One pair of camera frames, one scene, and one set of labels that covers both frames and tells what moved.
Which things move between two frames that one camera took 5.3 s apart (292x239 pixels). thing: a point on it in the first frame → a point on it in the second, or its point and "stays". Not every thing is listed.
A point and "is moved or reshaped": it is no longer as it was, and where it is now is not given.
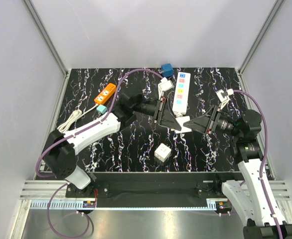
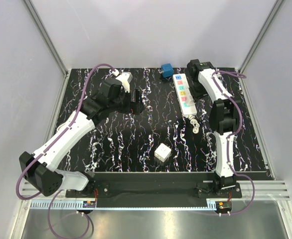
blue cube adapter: [167, 70] stays
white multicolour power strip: [181, 93] is moved or reshaped
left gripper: [164, 116] → [134, 108]
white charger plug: [181, 120] → [190, 100]
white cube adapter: [162, 152] stays
